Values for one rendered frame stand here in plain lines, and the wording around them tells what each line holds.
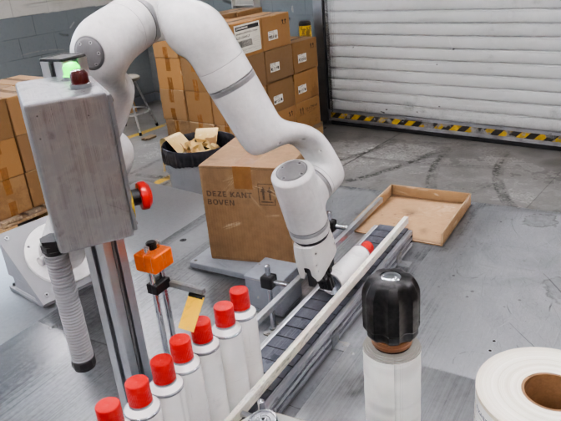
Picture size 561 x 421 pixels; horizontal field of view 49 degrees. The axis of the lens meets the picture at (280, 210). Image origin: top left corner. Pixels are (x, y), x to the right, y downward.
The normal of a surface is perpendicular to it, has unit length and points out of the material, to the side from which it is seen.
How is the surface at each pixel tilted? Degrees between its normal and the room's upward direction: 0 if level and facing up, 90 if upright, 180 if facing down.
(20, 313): 0
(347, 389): 0
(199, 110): 90
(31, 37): 90
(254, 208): 90
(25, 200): 91
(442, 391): 0
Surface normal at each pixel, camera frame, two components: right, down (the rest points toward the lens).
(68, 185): 0.42, 0.32
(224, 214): -0.33, 0.40
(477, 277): -0.08, -0.91
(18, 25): 0.78, 0.18
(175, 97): -0.54, 0.32
